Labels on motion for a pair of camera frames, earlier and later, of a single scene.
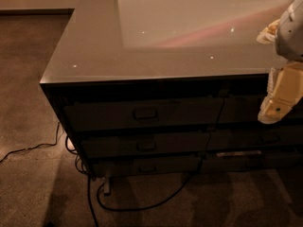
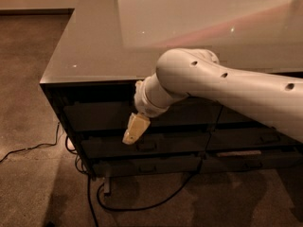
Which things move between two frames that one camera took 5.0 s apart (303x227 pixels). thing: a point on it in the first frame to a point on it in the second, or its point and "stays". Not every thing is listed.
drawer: (146, 144) stays
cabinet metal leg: (106, 186) stays
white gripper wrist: (291, 32) to (142, 102)
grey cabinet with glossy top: (170, 81) stays
